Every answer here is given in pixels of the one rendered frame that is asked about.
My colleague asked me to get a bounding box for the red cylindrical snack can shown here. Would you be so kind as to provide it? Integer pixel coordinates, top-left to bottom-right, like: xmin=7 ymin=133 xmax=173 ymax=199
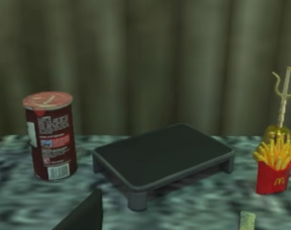
xmin=22 ymin=91 xmax=78 ymax=182

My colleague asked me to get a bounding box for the pale green textured strip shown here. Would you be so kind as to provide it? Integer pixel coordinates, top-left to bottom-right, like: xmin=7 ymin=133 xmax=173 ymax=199
xmin=239 ymin=210 xmax=256 ymax=230

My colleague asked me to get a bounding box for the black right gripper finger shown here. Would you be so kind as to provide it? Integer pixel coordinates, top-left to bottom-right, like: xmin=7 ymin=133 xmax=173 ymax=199
xmin=51 ymin=188 xmax=104 ymax=230

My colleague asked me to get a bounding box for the dark grey riser stand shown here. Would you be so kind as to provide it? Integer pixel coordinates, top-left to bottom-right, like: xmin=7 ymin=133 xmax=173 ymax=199
xmin=92 ymin=123 xmax=234 ymax=212

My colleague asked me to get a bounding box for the gold trident trophy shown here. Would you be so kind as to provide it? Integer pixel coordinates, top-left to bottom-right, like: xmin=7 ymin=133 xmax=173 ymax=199
xmin=253 ymin=66 xmax=291 ymax=166

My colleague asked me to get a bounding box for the red box of fries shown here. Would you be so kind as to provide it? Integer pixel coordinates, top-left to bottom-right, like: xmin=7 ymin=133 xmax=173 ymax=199
xmin=253 ymin=139 xmax=291 ymax=195

